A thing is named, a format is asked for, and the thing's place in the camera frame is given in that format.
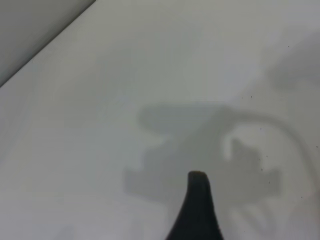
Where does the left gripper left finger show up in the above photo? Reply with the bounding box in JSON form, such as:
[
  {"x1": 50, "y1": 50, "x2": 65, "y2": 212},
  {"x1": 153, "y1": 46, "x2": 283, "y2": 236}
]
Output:
[{"x1": 164, "y1": 170, "x2": 202, "y2": 240}]

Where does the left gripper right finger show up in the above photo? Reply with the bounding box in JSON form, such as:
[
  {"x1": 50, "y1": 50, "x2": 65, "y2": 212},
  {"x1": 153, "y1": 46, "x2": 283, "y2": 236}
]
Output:
[{"x1": 199, "y1": 170, "x2": 225, "y2": 240}]

